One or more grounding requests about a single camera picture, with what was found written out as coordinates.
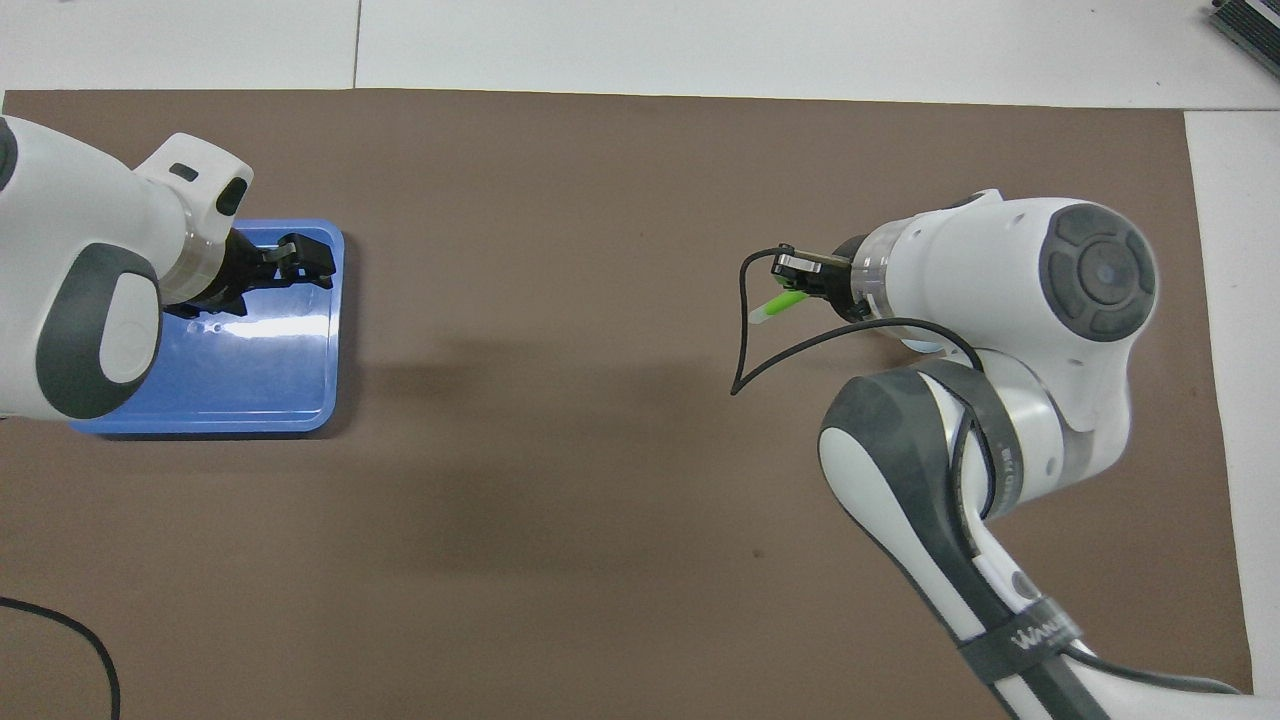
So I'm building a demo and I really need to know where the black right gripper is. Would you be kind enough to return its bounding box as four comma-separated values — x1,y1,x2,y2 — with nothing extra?
769,234,873,324

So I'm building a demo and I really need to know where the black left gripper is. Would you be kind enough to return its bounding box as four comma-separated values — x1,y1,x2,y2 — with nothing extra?
186,228,337,321

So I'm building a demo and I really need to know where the green pen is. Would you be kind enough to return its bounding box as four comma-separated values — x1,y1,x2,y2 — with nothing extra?
751,289,810,327

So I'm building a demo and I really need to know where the blue plastic tray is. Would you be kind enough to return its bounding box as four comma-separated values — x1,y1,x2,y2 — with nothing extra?
70,219,347,439

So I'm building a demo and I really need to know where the brown table mat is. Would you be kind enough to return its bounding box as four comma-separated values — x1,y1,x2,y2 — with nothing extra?
0,88,1257,720

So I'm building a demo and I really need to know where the grey ribbed device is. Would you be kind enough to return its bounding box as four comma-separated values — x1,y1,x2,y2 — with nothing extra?
1208,0,1280,79

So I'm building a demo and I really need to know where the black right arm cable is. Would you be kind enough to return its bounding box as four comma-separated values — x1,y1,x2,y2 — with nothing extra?
730,245,1246,697

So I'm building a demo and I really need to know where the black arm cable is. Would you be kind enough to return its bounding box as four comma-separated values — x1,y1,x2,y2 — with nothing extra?
0,596,122,720
730,245,1246,697

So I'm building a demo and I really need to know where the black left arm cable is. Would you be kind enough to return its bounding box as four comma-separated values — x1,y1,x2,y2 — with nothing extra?
0,596,122,720

